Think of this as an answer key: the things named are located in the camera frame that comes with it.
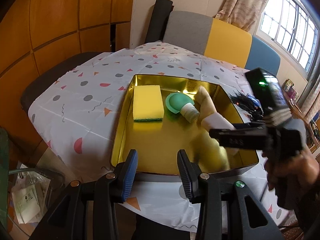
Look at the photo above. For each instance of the wooden side table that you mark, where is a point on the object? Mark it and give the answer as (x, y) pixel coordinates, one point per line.
(300, 110)

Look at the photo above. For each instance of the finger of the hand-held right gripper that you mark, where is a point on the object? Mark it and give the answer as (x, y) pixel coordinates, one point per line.
(232, 140)
(250, 126)

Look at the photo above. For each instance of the clear bin with papers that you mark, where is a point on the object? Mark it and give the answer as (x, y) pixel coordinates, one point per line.
(55, 177)

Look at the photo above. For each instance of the person's right forearm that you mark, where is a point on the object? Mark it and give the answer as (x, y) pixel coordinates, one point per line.
(310, 210)

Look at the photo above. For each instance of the white paper packet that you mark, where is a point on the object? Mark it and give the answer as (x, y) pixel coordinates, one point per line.
(26, 202)

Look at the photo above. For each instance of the grey patterned curtain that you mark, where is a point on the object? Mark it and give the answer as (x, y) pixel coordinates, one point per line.
(313, 92)

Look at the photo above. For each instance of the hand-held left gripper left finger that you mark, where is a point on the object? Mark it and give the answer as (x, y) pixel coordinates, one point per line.
(130, 177)

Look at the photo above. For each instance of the beige patterned curtain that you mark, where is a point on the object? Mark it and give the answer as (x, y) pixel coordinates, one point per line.
(245, 2)

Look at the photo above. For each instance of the dark bed frame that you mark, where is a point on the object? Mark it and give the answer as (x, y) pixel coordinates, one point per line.
(50, 77)

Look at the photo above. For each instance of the small boxes on table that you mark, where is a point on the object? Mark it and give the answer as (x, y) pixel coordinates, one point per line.
(290, 90)

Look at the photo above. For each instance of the barred window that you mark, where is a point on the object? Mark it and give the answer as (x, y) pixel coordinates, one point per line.
(287, 25)

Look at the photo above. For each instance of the gold metal tin box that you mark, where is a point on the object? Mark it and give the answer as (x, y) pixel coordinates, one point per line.
(155, 140)

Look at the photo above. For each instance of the printed plastic tablecloth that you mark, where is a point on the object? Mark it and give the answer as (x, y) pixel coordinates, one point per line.
(87, 85)

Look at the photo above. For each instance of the black rolled mat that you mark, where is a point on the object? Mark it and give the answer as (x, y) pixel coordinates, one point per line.
(158, 20)

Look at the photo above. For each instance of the person's right hand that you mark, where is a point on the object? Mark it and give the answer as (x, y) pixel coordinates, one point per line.
(295, 172)

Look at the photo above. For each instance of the wooden wardrobe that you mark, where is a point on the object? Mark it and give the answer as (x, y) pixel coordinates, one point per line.
(62, 17)

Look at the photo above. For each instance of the black braided hair piece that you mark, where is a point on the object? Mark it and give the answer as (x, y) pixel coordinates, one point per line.
(243, 103)

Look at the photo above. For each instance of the yellow green-backed sponge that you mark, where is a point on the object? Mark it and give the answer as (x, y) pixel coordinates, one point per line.
(147, 101)

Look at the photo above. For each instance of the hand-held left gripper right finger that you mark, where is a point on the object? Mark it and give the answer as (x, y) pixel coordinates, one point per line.
(186, 177)

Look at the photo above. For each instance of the grey yellow blue headboard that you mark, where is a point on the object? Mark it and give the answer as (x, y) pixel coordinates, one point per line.
(225, 40)

